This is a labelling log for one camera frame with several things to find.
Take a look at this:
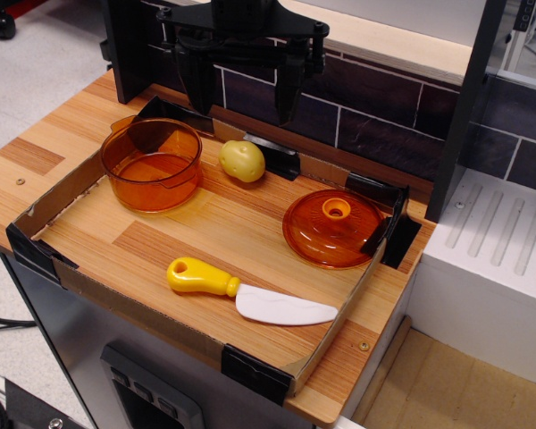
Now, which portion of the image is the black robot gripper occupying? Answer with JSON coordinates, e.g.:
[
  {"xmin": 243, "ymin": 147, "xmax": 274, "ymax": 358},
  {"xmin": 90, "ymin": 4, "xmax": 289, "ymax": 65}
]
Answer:
[{"xmin": 157, "ymin": 1, "xmax": 330, "ymax": 126}]

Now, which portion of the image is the yellow handled white toy knife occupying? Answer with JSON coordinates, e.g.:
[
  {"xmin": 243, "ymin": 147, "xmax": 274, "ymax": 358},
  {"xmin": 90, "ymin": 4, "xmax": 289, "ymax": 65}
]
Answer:
[{"xmin": 167, "ymin": 257, "xmax": 339, "ymax": 326}]

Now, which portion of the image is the orange transparent plastic pot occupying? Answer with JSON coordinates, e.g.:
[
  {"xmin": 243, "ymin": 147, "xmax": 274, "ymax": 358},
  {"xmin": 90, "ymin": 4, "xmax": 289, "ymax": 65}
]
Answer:
[{"xmin": 100, "ymin": 116, "xmax": 203, "ymax": 213}]

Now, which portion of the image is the orange transparent pot lid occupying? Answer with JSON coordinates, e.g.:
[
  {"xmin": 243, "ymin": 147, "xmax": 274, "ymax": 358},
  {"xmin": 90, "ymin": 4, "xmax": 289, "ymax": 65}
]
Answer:
[{"xmin": 282, "ymin": 189, "xmax": 386, "ymax": 269}]

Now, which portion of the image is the cardboard fence with black tape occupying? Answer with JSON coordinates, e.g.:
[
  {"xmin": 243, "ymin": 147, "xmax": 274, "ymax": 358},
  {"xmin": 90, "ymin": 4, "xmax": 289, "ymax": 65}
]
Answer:
[{"xmin": 8, "ymin": 94, "xmax": 433, "ymax": 422}]

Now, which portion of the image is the yellow toy potato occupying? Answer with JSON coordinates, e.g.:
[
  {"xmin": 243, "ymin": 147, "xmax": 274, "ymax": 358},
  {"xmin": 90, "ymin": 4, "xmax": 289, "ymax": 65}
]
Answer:
[{"xmin": 219, "ymin": 140, "xmax": 265, "ymax": 183}]

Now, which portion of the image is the black caster wheel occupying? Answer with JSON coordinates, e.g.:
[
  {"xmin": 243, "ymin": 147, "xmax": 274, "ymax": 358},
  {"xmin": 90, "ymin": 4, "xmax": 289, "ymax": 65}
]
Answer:
[{"xmin": 0, "ymin": 10, "xmax": 16, "ymax": 40}]

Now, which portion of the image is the white toy sink drainboard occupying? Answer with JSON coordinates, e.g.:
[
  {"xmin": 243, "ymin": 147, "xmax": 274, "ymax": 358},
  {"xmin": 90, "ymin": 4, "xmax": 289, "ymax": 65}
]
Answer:
[{"xmin": 422, "ymin": 168, "xmax": 536, "ymax": 309}]

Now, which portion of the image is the black oven control panel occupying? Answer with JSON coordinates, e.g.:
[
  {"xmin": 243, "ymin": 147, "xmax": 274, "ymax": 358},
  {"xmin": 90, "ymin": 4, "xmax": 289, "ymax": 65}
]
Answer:
[{"xmin": 101, "ymin": 345, "xmax": 205, "ymax": 428}]

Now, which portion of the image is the dark grey vertical post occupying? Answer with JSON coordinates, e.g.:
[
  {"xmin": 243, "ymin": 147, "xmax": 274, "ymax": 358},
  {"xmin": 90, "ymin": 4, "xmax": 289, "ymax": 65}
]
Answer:
[{"xmin": 425, "ymin": 1, "xmax": 506, "ymax": 223}]

